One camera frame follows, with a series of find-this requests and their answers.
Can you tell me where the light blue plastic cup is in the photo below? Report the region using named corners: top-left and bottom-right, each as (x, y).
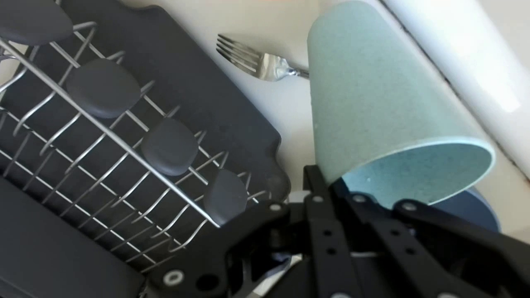
top-left (308, 0), bottom-right (495, 208)

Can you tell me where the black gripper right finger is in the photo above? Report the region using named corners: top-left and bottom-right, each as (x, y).
top-left (330, 181), bottom-right (530, 298)

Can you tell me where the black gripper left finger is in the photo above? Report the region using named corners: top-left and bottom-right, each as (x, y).
top-left (303, 166), bottom-right (361, 298)

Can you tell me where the silver metal fork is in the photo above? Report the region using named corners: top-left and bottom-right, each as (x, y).
top-left (215, 35), bottom-right (310, 82)

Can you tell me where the black dish drying rack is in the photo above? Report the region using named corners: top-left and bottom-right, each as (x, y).
top-left (0, 0), bottom-right (290, 298)

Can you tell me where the dark blue bowl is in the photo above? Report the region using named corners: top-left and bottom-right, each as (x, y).
top-left (436, 189), bottom-right (500, 232)

